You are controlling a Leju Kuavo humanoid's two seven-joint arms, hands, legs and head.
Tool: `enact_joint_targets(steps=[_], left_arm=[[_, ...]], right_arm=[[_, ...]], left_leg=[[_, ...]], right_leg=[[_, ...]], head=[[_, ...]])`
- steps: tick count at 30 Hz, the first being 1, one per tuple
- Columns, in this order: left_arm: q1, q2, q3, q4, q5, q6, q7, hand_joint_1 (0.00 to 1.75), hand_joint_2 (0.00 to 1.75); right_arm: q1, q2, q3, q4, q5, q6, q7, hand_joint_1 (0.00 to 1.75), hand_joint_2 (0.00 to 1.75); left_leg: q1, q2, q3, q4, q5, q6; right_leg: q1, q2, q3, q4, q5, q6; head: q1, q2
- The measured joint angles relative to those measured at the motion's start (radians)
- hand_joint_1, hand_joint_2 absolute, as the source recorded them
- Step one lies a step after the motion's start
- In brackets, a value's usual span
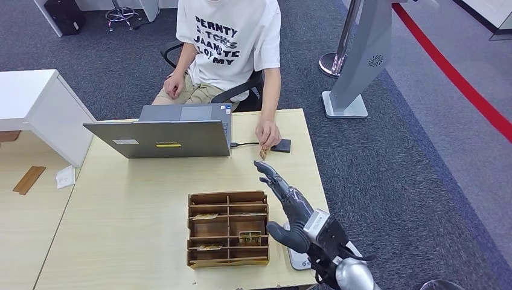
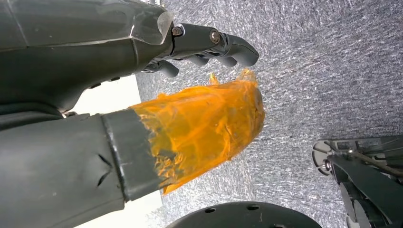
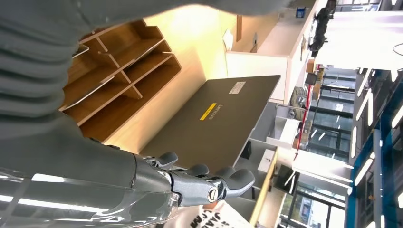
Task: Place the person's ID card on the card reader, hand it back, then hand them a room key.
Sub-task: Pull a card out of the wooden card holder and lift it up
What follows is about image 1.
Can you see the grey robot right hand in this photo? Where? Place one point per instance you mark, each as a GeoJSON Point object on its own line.
{"type": "Point", "coordinates": [294, 208]}

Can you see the person's right hand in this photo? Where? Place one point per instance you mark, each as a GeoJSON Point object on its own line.
{"type": "Point", "coordinates": [174, 86]}

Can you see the person's left hand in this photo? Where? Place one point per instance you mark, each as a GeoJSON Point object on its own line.
{"type": "Point", "coordinates": [268, 134]}

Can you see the gold picture ID card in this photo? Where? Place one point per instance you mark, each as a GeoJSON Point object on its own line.
{"type": "Point", "coordinates": [263, 154]}

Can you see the gold room key card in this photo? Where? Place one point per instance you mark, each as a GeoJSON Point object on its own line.
{"type": "Point", "coordinates": [250, 239]}

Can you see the person's left forearm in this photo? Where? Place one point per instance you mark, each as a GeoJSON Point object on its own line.
{"type": "Point", "coordinates": [271, 94]}

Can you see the person's right forearm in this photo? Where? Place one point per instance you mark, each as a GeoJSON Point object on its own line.
{"type": "Point", "coordinates": [184, 60]}

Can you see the white grey card reader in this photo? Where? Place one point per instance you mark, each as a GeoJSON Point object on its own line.
{"type": "Point", "coordinates": [299, 263]}

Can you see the person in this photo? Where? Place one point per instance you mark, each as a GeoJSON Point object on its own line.
{"type": "Point", "coordinates": [228, 44]}

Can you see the brown wooden card organizer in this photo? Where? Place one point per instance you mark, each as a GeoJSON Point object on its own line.
{"type": "Point", "coordinates": [216, 234]}

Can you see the gold card lying flat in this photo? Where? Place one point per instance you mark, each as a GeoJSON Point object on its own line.
{"type": "Point", "coordinates": [209, 247]}
{"type": "Point", "coordinates": [204, 216]}

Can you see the small black square device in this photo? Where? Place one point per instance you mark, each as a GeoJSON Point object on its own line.
{"type": "Point", "coordinates": [284, 146]}

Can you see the black office chair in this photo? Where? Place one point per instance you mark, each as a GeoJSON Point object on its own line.
{"type": "Point", "coordinates": [248, 100]}

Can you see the grey laptop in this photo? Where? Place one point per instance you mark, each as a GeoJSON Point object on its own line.
{"type": "Point", "coordinates": [160, 138]}

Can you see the chrome stool base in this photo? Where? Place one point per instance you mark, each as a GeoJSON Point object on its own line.
{"type": "Point", "coordinates": [120, 12]}

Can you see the white office desk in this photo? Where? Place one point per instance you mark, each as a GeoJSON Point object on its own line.
{"type": "Point", "coordinates": [92, 3]}

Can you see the black computer tower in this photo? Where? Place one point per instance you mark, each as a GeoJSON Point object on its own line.
{"type": "Point", "coordinates": [64, 14]}

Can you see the grey kiosk stand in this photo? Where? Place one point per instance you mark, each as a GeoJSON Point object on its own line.
{"type": "Point", "coordinates": [368, 44]}

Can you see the white cabinet desk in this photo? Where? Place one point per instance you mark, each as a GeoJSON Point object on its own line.
{"type": "Point", "coordinates": [40, 104]}

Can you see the white paper slip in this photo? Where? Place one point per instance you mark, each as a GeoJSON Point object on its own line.
{"type": "Point", "coordinates": [65, 177]}

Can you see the dark round robot part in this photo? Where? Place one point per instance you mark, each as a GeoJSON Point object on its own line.
{"type": "Point", "coordinates": [442, 286]}

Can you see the brown wooden block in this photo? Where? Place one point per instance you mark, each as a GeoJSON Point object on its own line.
{"type": "Point", "coordinates": [8, 136]}

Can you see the brown wooden strip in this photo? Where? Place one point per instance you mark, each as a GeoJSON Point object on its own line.
{"type": "Point", "coordinates": [28, 180]}

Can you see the white cabinet with dark base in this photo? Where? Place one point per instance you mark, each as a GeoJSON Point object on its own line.
{"type": "Point", "coordinates": [492, 10]}

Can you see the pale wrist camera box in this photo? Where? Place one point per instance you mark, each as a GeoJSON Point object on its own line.
{"type": "Point", "coordinates": [316, 222]}

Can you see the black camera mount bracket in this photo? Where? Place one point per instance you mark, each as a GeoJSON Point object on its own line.
{"type": "Point", "coordinates": [330, 244]}

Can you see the chrome stanchion post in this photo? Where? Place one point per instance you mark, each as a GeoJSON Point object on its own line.
{"type": "Point", "coordinates": [334, 64]}

